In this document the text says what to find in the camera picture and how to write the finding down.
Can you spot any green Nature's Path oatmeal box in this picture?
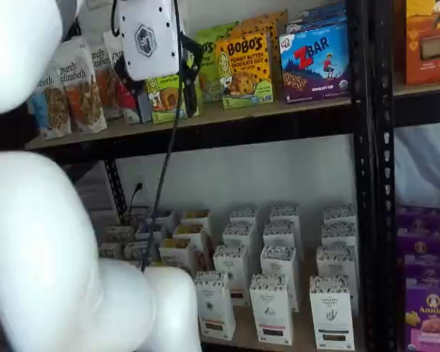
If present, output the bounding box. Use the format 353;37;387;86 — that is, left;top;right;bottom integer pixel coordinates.
98;241;122;260
105;225;135;243

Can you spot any blue purple ZBar box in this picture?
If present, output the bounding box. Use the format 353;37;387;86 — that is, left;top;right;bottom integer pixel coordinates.
278;25;352;105
285;1;348;36

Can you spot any blue purely elizabeth granola bag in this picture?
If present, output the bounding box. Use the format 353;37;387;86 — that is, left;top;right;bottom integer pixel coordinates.
26;60;73;142

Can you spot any red purely elizabeth granola bag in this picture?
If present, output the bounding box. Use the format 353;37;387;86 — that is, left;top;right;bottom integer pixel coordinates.
103;31;142;125

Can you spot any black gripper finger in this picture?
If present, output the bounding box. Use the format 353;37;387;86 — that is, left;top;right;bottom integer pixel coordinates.
113;54;153;125
177;32;203;119

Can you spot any black plug with cord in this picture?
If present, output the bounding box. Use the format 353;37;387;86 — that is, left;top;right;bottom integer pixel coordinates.
125;181;145;223

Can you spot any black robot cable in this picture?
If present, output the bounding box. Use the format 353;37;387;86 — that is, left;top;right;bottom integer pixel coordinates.
109;0;186;273

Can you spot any white wall outlet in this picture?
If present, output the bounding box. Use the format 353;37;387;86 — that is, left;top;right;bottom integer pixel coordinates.
132;175;150;201

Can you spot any white plastic sheet backdrop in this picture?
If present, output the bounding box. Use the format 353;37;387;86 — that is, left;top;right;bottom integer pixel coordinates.
394;124;440;208

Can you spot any white box with black strip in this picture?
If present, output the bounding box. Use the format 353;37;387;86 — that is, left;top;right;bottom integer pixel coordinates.
322;204;356;225
309;274;356;351
315;244;359;316
320;222;357;250

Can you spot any green Bobo's apple pie box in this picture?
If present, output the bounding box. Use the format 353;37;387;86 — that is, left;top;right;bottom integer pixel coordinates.
194;21;240;103
145;75;201;125

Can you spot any yellow Bobo's peanut butter box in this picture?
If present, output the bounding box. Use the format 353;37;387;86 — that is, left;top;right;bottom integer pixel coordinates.
215;32;275;110
238;10;289;100

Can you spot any purple Annie's box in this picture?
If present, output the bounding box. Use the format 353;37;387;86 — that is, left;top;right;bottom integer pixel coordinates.
395;227;440;257
404;285;440;352
404;254;440;290
395;205;440;232

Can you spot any orange snack box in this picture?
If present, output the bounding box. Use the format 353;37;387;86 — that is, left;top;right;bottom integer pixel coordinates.
405;0;440;86

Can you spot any orange purely elizabeth granola bag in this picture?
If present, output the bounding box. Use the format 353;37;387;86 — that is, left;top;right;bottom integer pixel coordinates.
87;36;122;121
54;36;109;135

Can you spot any white yellow purely elizabeth box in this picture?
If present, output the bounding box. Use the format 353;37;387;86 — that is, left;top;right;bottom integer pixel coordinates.
158;237;216;274
180;208;211;225
172;222;210;241

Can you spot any white box with pink strip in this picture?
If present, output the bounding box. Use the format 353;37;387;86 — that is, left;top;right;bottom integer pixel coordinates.
260;244;302;313
269;204;301;225
262;222;302;250
249;273;295;346

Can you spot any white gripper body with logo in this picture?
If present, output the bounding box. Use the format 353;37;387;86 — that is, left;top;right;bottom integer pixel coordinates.
116;0;181;82

